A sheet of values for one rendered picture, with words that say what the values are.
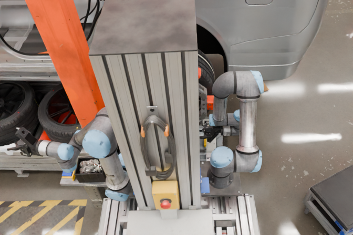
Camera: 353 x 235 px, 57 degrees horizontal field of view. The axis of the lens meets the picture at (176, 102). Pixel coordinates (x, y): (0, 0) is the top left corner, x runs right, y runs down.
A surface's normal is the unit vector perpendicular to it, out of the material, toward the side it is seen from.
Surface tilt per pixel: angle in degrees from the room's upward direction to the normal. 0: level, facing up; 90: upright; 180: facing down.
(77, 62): 90
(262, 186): 0
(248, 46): 90
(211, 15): 90
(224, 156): 7
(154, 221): 0
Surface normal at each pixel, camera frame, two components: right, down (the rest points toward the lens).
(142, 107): 0.00, 0.73
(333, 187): -0.06, -0.68
